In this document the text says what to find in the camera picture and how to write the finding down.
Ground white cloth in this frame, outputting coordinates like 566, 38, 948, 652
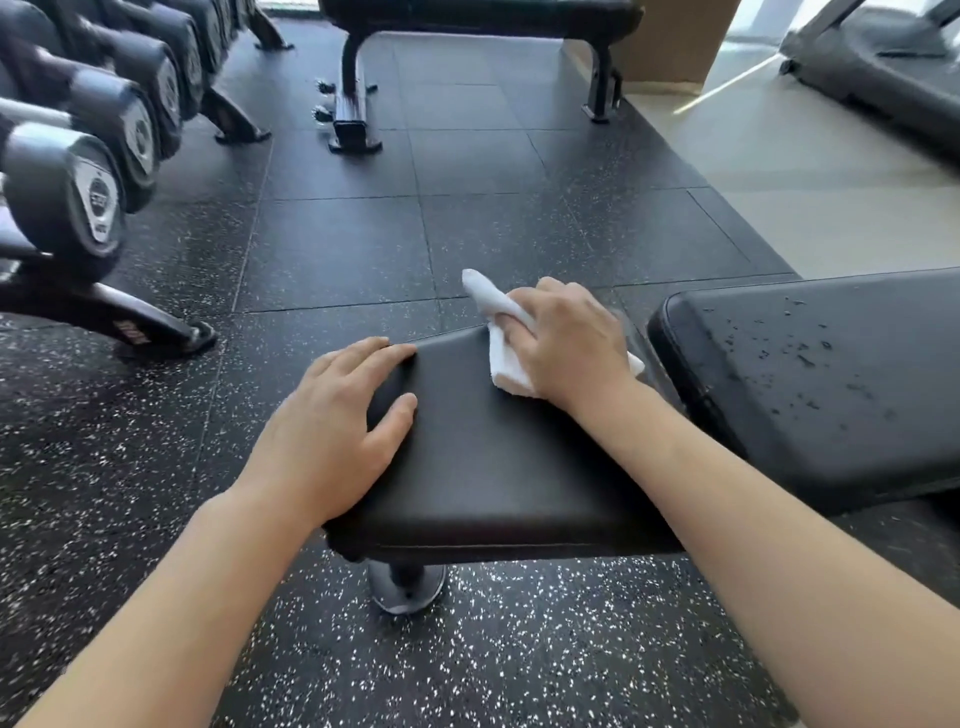
460, 267, 647, 396

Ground row of black dumbbells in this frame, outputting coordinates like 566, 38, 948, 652
0, 0, 258, 285

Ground black bench back pad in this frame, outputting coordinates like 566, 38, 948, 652
647, 267, 960, 516

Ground black bench seat pad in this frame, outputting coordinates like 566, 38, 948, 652
322, 321, 688, 565

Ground black dumbbell rack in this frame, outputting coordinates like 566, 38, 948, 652
0, 0, 295, 358

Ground person's right forearm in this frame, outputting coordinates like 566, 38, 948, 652
568, 373, 960, 728

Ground person's right hand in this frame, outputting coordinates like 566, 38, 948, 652
504, 276, 639, 416

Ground person's left forearm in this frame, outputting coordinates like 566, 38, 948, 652
15, 480, 325, 728

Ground grey treadmill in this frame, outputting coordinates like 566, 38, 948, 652
778, 0, 960, 163

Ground black bench support foot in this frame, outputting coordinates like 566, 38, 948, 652
365, 558, 448, 617

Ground person's left hand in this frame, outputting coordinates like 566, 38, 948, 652
247, 337, 419, 528

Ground black flat weight bench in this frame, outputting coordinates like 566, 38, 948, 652
312, 0, 647, 156

